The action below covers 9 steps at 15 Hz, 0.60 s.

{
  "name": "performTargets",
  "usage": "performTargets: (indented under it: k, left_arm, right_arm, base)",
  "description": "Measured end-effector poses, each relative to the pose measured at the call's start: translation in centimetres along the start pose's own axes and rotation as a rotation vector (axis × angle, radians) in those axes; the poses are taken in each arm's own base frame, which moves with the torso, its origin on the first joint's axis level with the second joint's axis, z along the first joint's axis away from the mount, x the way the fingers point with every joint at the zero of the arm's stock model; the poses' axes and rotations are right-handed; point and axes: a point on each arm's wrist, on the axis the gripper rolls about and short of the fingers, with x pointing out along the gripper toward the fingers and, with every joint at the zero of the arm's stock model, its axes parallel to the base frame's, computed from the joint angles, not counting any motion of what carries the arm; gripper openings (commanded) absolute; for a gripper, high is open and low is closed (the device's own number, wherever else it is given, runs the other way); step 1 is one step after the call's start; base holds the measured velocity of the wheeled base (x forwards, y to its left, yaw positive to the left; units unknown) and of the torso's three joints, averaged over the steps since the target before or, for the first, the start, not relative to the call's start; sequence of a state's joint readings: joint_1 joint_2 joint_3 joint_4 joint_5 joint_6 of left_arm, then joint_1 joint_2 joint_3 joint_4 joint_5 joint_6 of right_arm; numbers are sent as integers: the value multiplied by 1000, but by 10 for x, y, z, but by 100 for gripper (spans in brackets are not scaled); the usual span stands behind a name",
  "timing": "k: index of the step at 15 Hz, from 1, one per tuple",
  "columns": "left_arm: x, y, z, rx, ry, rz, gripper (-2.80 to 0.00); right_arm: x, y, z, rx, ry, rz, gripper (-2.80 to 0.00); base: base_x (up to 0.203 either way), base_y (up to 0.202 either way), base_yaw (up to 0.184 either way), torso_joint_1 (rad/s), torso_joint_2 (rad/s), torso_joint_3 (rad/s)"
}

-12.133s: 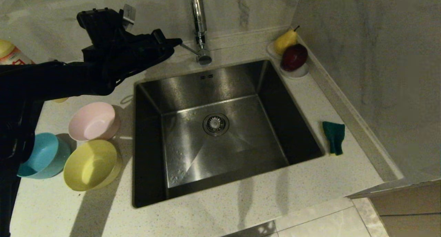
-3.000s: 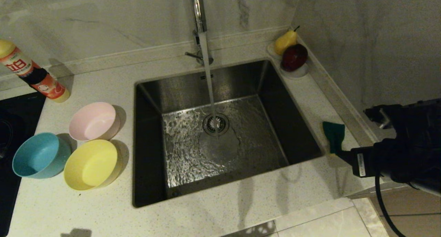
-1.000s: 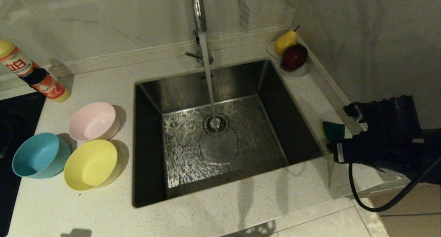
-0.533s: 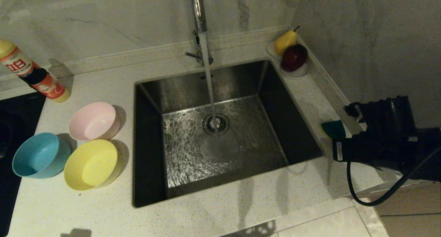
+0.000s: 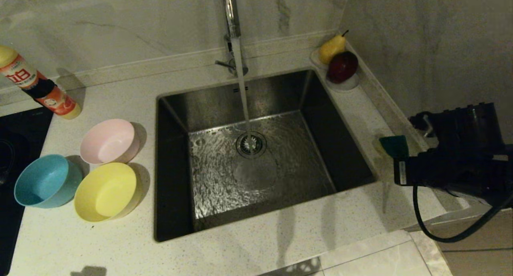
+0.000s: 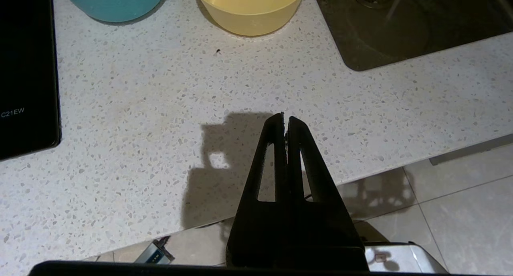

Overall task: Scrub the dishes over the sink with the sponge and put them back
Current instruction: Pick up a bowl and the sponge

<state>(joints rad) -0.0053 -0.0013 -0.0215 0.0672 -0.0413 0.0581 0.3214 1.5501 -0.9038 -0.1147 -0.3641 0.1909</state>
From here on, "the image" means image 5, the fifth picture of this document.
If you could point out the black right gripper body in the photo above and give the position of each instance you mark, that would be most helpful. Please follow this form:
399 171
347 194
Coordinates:
449 167

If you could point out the green and yellow sponge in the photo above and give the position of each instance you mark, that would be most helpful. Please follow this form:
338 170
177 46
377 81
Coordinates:
394 145

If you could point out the chrome faucet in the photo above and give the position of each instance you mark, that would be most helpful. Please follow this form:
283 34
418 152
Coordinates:
231 15

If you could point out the blue plastic bowl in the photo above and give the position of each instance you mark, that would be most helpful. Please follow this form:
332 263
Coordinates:
43 183

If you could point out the orange yellow detergent bottle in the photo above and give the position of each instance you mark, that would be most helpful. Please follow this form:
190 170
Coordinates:
28 77

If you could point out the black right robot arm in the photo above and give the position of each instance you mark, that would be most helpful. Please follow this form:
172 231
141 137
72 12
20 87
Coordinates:
469 123

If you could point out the stainless steel sink basin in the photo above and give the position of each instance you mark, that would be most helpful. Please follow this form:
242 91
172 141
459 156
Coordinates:
300 175

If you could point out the light wood cabinet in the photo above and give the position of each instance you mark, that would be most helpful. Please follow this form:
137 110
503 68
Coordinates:
481 262

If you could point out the small white dish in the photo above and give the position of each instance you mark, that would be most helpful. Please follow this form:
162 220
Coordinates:
315 58
348 85

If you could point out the dark red apple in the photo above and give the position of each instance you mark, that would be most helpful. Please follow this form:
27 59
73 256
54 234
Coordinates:
342 66

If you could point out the yellow pear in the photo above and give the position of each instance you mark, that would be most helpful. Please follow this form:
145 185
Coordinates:
330 50

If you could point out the round metal drain strainer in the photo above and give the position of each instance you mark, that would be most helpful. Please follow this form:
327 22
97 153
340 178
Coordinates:
259 144

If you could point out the pink plastic bowl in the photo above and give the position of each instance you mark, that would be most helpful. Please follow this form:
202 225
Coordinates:
109 141

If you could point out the yellow plastic bowl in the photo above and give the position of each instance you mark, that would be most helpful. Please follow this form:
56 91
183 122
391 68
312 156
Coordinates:
104 192

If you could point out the black glass cooktop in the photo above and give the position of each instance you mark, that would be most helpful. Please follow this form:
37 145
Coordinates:
20 127

